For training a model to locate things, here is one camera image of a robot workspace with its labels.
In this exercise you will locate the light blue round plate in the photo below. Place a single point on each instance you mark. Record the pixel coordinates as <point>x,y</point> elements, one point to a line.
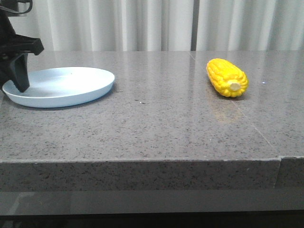
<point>61,87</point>

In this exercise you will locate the white pleated curtain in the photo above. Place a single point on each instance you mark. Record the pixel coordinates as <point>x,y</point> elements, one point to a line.
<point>165,25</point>

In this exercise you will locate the yellow plastic corn cob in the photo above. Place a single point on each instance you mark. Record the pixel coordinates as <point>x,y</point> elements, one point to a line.
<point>227,79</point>

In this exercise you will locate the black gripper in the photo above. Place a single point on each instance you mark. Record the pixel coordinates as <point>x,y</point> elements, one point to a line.
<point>14,50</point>

